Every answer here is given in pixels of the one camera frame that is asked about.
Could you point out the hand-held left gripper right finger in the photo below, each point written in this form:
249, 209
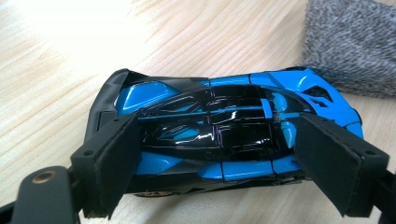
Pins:
339, 168

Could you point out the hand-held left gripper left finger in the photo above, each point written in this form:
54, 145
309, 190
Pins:
106, 168

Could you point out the blue and black toy car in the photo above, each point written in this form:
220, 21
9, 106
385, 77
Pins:
218, 130

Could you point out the grey terry cloth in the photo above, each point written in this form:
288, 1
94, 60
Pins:
351, 46

